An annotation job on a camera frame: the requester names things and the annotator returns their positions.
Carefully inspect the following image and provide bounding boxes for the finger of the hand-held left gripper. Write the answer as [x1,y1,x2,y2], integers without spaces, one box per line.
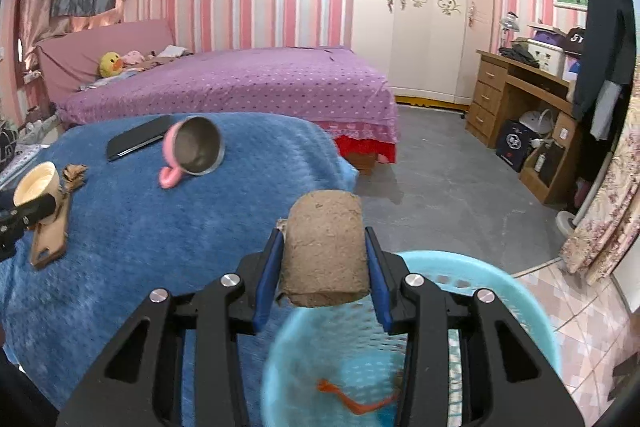
[0,195,56,263]

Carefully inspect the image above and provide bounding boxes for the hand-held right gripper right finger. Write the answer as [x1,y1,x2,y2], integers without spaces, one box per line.
[364,226,586,427]

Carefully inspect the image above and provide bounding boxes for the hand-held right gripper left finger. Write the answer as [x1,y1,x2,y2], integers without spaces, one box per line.
[56,227,286,427]

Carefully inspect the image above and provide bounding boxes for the light blue plastic basket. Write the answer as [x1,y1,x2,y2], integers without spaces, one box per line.
[260,251,561,427]

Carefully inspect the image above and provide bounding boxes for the white dotted cover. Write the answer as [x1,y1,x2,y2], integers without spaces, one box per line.
[0,144,51,188]

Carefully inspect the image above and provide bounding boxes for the grey patterned cushion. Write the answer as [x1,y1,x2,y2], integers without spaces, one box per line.
[0,127,21,162]

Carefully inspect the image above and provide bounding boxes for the black phone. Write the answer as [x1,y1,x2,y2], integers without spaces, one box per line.
[106,115,173,162]

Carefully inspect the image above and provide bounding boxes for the pink metal cup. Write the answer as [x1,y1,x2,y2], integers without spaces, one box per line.
[159,116,226,190]

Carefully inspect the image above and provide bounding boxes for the pink covered headboard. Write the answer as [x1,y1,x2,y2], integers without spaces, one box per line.
[37,19,176,105]

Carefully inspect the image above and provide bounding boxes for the yellow duck plush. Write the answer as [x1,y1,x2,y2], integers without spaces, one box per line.
[98,52,124,78]

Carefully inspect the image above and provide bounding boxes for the black printed box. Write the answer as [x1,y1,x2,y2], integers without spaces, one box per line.
[495,119,533,172]

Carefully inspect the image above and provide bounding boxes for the purple dotted bed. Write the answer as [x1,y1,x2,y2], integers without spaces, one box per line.
[55,47,401,175]

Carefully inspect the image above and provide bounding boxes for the white fan stand base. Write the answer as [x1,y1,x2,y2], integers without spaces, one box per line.
[556,177,606,235]

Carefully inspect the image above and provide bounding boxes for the black flat carton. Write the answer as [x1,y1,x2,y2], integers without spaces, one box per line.
[537,141,566,188]

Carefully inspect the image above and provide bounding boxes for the wooden desk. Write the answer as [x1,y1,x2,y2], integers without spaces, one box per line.
[465,49,583,206]

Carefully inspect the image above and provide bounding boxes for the white fan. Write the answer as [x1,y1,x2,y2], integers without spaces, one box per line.
[520,109,556,142]

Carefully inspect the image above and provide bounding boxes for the white wardrobe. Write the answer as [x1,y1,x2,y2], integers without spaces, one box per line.
[350,0,493,108]

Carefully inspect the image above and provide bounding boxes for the beige floral curtain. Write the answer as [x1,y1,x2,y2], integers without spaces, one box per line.
[560,72,640,288]

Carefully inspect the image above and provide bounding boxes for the white cabinet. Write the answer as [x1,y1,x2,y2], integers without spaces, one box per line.
[612,252,640,308]

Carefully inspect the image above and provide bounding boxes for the dark wooden stool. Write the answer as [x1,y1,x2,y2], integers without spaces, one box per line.
[612,349,640,378]

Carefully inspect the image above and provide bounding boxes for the dark cloth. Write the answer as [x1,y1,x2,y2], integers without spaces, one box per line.
[498,46,541,68]

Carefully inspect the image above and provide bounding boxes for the white storage box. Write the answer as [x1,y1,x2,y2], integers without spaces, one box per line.
[525,38,568,78]

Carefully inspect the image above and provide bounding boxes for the desk lamp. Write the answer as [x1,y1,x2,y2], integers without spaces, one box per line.
[499,12,521,55]

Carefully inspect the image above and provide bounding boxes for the purple bag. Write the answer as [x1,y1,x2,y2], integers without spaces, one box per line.
[530,28,566,44]

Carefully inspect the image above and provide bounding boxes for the black cap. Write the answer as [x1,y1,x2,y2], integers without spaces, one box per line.
[565,27,586,54]

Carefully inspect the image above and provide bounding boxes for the dark hanging coat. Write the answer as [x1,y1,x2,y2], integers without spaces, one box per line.
[572,0,636,140]

